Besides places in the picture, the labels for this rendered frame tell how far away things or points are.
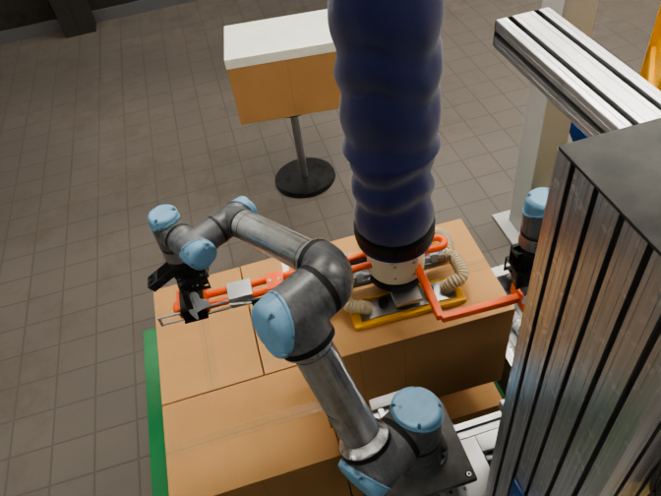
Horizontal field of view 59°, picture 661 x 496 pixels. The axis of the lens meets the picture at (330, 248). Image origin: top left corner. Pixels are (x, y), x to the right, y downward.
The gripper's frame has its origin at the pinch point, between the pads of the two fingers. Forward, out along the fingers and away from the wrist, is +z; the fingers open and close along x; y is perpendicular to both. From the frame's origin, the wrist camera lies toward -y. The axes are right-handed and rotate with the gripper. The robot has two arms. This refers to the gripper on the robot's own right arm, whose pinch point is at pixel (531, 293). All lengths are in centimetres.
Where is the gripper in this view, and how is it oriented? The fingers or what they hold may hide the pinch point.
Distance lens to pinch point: 164.6
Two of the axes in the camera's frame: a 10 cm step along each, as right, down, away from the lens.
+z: 1.2, 6.9, 7.2
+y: -9.7, 2.5, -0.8
